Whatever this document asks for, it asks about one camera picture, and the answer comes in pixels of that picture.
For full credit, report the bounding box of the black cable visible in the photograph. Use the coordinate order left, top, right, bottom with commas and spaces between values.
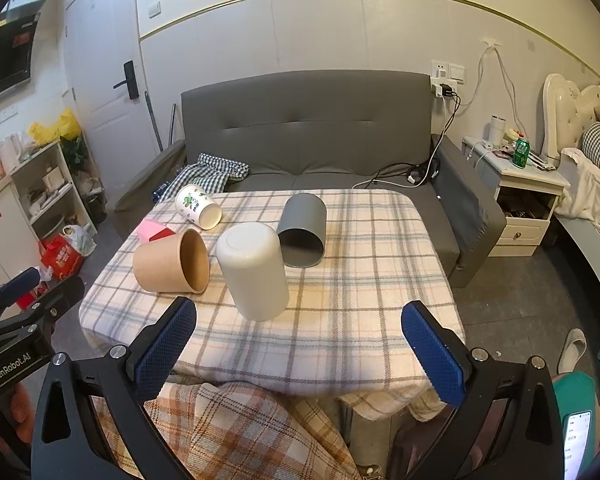
352, 94, 462, 189

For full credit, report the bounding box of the cream bed headboard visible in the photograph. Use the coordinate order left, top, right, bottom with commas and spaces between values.
542, 73, 600, 162

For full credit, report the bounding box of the yellow plastic bag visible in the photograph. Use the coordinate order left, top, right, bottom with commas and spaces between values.
28, 108, 82, 146

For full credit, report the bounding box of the smartphone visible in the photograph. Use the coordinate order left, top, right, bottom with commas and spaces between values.
561, 410, 593, 480

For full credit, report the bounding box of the mop handle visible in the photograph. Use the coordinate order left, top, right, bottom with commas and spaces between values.
144, 91, 164, 154

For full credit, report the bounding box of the green can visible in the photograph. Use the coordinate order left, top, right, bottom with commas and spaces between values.
512, 137, 532, 169

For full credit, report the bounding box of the tall white cup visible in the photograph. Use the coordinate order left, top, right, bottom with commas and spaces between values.
215, 222, 289, 322

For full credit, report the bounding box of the orange plaid blanket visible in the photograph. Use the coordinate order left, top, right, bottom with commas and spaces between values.
92, 382, 451, 480

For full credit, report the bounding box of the white nightstand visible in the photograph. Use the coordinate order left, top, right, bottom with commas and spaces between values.
462, 136, 571, 258

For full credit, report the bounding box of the white door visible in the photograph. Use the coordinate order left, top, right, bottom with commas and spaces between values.
62, 0, 153, 201

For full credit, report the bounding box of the white printed paper cup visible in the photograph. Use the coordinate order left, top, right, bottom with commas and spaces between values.
175, 184, 223, 231

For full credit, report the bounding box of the white open shelf unit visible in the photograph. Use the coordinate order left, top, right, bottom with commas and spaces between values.
7, 139, 98, 261

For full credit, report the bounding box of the white plastic bag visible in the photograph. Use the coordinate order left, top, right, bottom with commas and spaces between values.
62, 224, 97, 256

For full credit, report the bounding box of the brown paper cup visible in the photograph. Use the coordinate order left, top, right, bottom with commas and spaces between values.
132, 229, 211, 295

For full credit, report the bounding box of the plaid tablecloth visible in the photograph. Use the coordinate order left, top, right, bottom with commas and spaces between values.
78, 189, 467, 423

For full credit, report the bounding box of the grey sofa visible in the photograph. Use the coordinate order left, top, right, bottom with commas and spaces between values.
114, 71, 507, 289

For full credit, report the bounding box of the pink box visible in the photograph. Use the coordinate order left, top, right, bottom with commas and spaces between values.
136, 219, 176, 244

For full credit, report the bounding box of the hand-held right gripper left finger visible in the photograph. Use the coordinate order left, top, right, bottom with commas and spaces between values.
31, 296, 198, 480

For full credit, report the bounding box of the white cable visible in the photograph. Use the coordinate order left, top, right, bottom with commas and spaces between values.
472, 40, 528, 137

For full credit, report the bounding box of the white bed blanket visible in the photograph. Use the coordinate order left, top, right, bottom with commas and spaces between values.
555, 147, 600, 242

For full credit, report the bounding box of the red bag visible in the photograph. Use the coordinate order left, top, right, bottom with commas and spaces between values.
41, 235, 83, 281

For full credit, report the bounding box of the grey plastic cup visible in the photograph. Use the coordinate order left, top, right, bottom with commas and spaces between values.
276, 193, 328, 268

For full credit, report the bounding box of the blue checked cloth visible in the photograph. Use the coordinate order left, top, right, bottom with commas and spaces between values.
152, 152, 251, 202

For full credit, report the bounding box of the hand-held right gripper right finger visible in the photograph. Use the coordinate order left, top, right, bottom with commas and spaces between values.
390, 301, 566, 480

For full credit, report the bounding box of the white slipper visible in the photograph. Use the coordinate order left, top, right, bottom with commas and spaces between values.
557, 328, 587, 375

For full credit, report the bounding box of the white kettle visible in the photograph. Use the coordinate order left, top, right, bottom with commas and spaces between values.
0, 133, 24, 171

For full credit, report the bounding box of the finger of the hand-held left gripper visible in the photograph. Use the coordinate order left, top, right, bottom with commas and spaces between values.
16, 276, 87, 335
0, 266, 42, 323

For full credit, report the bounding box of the black door lock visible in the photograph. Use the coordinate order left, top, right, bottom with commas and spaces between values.
113, 60, 137, 100

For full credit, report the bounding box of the white wall outlet plate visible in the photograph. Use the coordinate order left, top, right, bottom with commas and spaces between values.
431, 60, 467, 84

